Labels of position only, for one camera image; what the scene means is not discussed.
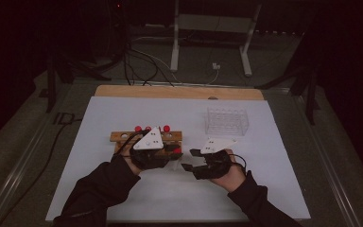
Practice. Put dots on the clear plastic test tube rack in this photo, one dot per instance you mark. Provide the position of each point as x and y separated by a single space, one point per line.
227 124

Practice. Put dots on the white plug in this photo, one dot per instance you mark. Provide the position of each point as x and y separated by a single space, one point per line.
216 66

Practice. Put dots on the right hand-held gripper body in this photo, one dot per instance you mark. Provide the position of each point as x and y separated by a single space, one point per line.
216 164

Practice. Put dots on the person's left hand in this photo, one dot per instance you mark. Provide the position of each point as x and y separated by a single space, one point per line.
132 165

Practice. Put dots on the wooden table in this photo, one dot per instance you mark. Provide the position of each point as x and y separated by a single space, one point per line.
170 92

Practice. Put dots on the person's right hand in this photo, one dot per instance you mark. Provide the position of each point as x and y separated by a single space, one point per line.
233 179

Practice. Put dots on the white metal stand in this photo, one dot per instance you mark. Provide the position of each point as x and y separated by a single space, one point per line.
212 23

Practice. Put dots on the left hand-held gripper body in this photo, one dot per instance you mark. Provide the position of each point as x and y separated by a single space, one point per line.
151 142

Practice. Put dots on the white table sheet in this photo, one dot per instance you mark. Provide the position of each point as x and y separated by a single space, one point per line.
176 195

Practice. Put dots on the wooden test tube rack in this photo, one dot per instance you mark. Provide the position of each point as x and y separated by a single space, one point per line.
115 137

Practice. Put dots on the black stand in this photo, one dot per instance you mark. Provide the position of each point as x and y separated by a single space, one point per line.
311 101
51 82

